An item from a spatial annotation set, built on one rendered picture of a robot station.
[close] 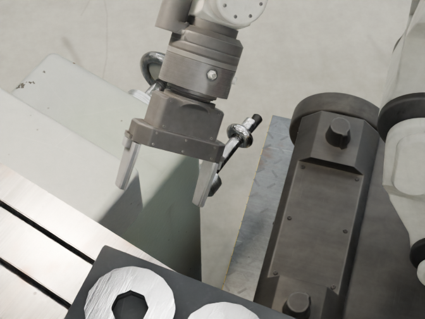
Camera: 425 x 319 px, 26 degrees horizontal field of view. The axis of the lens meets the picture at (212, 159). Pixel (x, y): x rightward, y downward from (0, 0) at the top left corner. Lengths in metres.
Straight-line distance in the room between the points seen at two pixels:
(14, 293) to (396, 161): 0.52
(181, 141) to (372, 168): 0.67
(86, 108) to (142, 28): 1.12
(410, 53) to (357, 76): 1.43
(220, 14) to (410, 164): 0.34
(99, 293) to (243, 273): 0.87
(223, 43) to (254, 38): 1.53
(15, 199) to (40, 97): 0.37
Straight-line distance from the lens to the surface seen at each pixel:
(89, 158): 1.34
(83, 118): 1.53
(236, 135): 1.75
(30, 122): 1.39
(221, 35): 1.09
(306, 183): 1.66
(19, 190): 1.24
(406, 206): 1.42
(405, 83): 1.18
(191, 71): 1.08
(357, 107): 1.76
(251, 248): 1.81
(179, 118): 1.10
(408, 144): 1.19
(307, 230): 1.62
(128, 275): 0.94
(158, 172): 1.46
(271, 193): 1.87
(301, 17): 2.68
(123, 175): 1.11
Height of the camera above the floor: 2.01
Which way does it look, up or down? 58 degrees down
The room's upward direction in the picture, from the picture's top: straight up
